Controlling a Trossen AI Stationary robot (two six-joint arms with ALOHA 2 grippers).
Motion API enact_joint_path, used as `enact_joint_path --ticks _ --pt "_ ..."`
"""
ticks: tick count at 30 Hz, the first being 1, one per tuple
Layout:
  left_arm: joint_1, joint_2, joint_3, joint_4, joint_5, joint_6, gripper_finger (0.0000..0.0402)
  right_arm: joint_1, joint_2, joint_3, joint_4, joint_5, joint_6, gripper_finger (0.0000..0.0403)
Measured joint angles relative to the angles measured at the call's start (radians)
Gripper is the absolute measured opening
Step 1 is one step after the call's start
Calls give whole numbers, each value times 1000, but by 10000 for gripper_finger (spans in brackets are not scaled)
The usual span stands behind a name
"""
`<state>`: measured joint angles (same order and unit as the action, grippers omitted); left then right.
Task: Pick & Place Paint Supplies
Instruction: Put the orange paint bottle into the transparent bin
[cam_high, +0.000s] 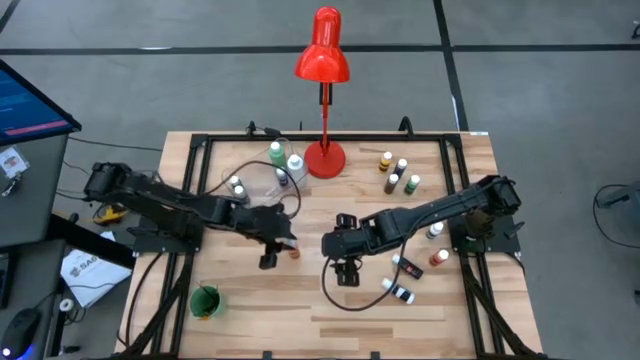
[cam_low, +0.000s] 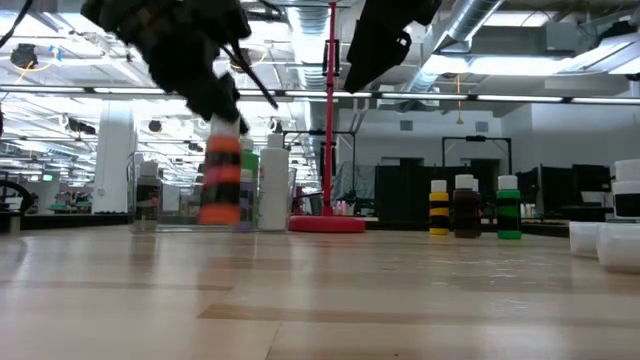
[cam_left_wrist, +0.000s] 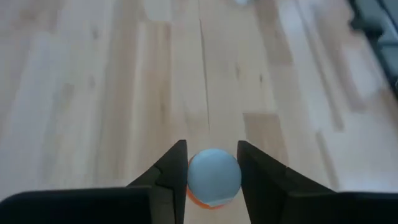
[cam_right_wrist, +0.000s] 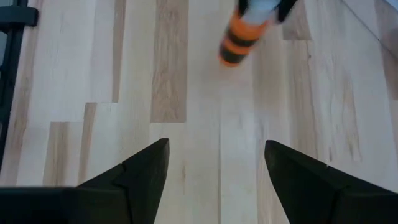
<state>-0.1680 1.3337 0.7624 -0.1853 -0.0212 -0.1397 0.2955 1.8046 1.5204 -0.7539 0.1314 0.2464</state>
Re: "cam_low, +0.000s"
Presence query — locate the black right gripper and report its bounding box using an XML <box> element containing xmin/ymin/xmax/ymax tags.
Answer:
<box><xmin>343</xmin><ymin>0</ymin><xmax>444</xmax><ymax>95</ymax></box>

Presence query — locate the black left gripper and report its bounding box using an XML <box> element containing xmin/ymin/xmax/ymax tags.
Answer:
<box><xmin>82</xmin><ymin>0</ymin><xmax>251</xmax><ymax>135</ymax></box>

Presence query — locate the tall white plastic bottle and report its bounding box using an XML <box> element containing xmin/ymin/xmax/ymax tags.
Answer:
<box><xmin>257</xmin><ymin>133</ymin><xmax>290</xmax><ymax>232</ymax></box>

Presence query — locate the orange paint bottle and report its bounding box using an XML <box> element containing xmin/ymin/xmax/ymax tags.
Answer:
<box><xmin>198</xmin><ymin>114</ymin><xmax>242</xmax><ymax>226</ymax></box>

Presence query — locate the dark maroon paint bottle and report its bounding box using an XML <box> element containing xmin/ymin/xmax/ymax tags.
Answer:
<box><xmin>135</xmin><ymin>160</ymin><xmax>162</xmax><ymax>232</ymax></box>

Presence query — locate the grey paint bottle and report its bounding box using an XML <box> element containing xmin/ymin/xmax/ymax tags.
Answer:
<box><xmin>596</xmin><ymin>223</ymin><xmax>640</xmax><ymax>275</ymax></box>

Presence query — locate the yellow paint bottle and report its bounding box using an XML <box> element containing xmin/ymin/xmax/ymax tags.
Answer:
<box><xmin>428</xmin><ymin>179</ymin><xmax>450</xmax><ymax>238</ymax></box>

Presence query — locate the brown paint bottle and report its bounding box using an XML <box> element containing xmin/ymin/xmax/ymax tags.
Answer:
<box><xmin>452</xmin><ymin>174</ymin><xmax>483</xmax><ymax>239</ymax></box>

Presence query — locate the small green paint bottle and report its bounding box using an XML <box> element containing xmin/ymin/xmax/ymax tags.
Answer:
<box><xmin>496</xmin><ymin>174</ymin><xmax>523</xmax><ymax>241</ymax></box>

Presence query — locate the clear plastic bin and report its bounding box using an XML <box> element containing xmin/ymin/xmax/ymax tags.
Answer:
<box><xmin>120</xmin><ymin>150</ymin><xmax>297</xmax><ymax>232</ymax></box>

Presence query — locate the white pillar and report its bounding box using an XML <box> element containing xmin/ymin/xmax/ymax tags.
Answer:
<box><xmin>91</xmin><ymin>99</ymin><xmax>140</xmax><ymax>215</ymax></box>

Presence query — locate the red desk lamp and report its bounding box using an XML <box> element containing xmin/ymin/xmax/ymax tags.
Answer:
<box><xmin>288</xmin><ymin>0</ymin><xmax>366</xmax><ymax>234</ymax></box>

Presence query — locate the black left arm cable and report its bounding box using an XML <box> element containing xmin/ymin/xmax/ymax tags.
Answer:
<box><xmin>219</xmin><ymin>42</ymin><xmax>280</xmax><ymax>110</ymax></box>

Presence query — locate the overhead rail with light strips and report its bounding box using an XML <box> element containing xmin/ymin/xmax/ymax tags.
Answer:
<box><xmin>0</xmin><ymin>85</ymin><xmax>640</xmax><ymax>105</ymax></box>

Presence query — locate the silver spiral ventilation duct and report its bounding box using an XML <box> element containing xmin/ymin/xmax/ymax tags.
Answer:
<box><xmin>399</xmin><ymin>0</ymin><xmax>507</xmax><ymax>94</ymax></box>

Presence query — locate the black background frame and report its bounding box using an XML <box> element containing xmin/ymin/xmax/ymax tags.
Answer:
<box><xmin>441</xmin><ymin>134</ymin><xmax>514</xmax><ymax>176</ymax></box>

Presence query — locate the black ceiling cord reel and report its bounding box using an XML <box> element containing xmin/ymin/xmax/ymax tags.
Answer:
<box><xmin>10</xmin><ymin>43</ymin><xmax>39</xmax><ymax>69</ymax></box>

